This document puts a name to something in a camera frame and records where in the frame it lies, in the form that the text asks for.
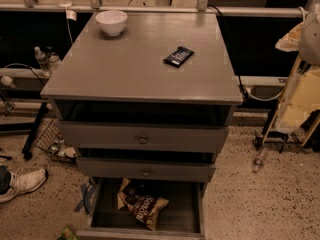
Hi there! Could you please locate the brown chip bag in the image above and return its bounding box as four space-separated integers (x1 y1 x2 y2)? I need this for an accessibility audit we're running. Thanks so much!
117 178 169 231

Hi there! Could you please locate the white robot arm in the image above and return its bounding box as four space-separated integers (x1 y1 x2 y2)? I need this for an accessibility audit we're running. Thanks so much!
275 0 320 65

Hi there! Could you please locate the grey wooden drawer cabinet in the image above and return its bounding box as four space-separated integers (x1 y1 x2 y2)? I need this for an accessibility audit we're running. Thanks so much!
40 11 244 185

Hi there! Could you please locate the grey open bottom drawer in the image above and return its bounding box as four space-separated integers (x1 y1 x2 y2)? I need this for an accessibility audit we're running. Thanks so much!
77 179 206 240

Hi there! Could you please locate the grey top drawer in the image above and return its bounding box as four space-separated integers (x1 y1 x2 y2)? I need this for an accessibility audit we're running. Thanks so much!
58 121 228 153

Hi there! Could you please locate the grey middle drawer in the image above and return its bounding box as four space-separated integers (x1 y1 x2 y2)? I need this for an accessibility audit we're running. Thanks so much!
77 157 215 182

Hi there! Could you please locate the black snack bar wrapper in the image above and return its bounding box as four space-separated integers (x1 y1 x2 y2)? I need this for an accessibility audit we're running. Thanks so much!
163 46 194 68

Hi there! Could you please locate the plastic bottle on floor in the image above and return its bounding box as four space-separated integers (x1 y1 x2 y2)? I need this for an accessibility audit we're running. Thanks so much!
252 148 267 173

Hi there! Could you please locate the white ceramic bowl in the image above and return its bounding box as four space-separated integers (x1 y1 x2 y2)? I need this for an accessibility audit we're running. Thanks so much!
95 10 128 36

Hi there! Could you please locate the clear plastic water bottle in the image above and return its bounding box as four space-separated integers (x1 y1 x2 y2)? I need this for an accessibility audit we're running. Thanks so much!
34 46 51 77

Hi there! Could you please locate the blue tape cross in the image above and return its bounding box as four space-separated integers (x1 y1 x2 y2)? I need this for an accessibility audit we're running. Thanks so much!
73 182 95 214

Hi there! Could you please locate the metal railing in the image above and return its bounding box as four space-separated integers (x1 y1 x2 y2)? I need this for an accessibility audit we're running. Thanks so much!
0 0 311 18

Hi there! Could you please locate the black metal bar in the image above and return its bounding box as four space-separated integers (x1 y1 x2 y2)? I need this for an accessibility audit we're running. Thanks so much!
22 102 48 160

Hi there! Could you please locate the green snack package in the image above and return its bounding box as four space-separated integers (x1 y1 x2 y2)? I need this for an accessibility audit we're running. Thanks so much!
56 226 78 240

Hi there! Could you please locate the white sneaker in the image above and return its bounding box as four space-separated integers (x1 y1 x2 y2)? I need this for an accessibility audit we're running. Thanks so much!
0 168 48 203

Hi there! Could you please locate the white cable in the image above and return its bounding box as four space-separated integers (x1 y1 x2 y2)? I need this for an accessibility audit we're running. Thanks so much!
245 85 284 102

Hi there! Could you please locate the black cable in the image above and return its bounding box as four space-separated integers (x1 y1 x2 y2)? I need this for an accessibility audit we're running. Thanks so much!
207 4 248 102

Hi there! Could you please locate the wire mesh basket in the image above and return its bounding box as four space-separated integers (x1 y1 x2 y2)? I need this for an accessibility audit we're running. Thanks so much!
34 119 76 163

